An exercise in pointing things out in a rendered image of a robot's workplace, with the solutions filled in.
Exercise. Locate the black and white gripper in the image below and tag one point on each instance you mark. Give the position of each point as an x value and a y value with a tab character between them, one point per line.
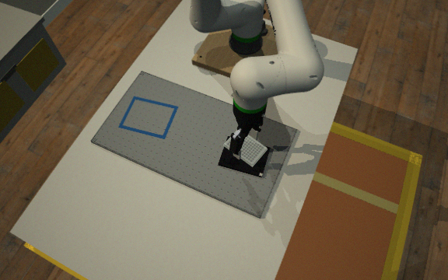
237	138

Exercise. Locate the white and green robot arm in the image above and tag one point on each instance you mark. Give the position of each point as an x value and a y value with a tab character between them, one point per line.
297	67

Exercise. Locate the black rectangular frame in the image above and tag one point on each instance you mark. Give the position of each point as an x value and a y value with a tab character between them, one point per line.
228	160

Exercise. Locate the blue tape outline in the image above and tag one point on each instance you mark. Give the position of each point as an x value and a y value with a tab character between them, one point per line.
145	132

